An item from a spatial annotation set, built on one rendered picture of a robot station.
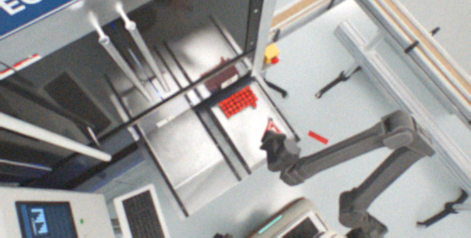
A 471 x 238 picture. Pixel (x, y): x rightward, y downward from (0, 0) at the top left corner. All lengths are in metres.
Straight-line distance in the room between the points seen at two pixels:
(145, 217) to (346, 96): 1.79
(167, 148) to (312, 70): 1.52
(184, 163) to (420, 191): 1.83
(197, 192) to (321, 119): 1.36
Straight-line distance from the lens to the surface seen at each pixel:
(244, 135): 1.57
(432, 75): 1.91
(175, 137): 1.59
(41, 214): 1.20
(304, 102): 2.60
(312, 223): 1.42
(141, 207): 1.64
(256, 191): 2.43
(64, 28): 0.73
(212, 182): 1.54
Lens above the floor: 2.42
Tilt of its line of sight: 73 degrees down
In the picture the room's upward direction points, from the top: 2 degrees clockwise
